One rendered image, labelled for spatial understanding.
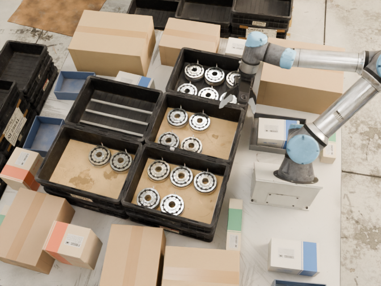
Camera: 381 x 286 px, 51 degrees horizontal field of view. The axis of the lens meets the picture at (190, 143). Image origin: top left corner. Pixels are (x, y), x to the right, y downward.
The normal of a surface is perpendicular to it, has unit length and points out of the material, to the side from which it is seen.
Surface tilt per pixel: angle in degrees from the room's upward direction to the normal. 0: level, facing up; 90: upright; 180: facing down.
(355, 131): 0
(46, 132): 0
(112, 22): 0
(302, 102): 90
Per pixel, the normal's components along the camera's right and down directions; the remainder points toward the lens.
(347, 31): -0.03, -0.50
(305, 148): -0.33, 0.29
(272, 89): -0.23, 0.84
